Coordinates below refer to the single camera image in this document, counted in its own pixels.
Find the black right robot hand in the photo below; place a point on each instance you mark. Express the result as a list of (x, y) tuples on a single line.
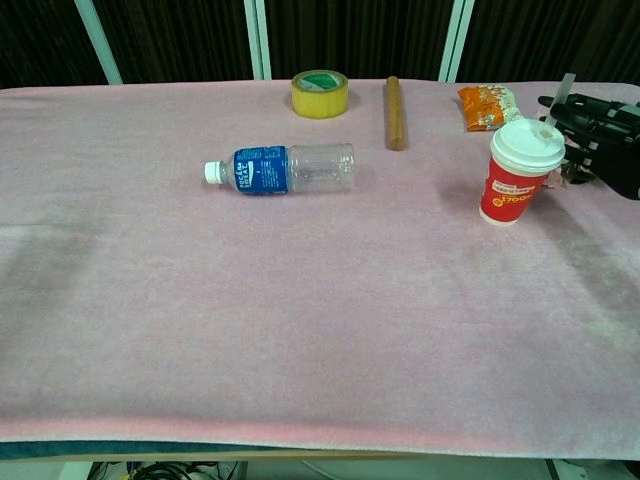
[(610, 145)]

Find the red paper cup with straw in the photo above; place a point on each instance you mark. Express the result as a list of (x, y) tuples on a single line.
[(512, 185)]

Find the orange snack packet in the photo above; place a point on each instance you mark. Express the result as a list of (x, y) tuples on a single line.
[(482, 110)]

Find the wooden rolling stick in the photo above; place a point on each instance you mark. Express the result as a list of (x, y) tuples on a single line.
[(395, 117)]

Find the yellow tape roll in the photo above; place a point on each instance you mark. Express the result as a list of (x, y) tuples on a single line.
[(320, 106)]

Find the clear bottle blue label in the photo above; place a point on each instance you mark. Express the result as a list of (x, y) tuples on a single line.
[(280, 170)]

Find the pink tablecloth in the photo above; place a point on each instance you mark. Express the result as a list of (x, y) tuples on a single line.
[(300, 310)]

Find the white frame post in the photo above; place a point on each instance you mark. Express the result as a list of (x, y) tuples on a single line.
[(259, 40), (100, 45), (456, 40)]

